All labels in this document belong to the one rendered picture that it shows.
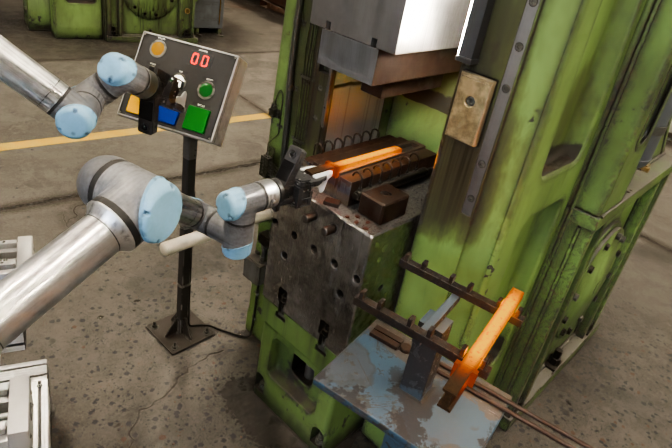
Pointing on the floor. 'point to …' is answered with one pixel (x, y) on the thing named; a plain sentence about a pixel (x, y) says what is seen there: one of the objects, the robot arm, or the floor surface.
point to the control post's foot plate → (167, 329)
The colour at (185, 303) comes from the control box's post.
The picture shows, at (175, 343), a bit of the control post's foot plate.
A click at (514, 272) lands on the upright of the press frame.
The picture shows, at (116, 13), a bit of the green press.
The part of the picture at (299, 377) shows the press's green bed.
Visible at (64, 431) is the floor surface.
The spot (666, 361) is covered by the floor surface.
